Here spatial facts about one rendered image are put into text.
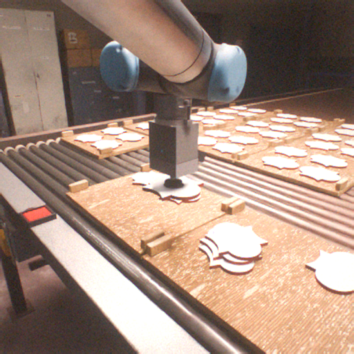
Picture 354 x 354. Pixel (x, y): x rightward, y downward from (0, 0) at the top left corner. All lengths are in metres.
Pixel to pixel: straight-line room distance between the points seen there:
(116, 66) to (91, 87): 5.00
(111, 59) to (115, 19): 0.20
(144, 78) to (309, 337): 0.47
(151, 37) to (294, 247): 0.56
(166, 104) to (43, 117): 4.73
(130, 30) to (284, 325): 0.48
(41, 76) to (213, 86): 4.86
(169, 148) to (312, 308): 0.38
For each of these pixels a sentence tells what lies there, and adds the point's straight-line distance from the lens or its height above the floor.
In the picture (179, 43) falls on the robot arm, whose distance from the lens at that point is 0.35.
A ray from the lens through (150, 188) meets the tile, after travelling 0.66.
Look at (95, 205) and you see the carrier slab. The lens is 0.91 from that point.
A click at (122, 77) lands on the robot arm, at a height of 1.31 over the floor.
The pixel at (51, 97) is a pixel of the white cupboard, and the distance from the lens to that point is 5.27.
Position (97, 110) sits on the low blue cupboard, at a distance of 5.56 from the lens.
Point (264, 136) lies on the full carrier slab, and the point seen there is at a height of 0.94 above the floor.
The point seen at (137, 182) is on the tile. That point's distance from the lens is 1.02.
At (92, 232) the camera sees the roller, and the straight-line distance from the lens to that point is 0.82.
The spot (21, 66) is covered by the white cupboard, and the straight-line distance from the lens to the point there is 5.16.
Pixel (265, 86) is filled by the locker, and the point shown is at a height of 0.57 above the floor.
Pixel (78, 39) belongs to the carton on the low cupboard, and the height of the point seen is 1.53.
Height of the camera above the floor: 1.34
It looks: 22 degrees down
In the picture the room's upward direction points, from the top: straight up
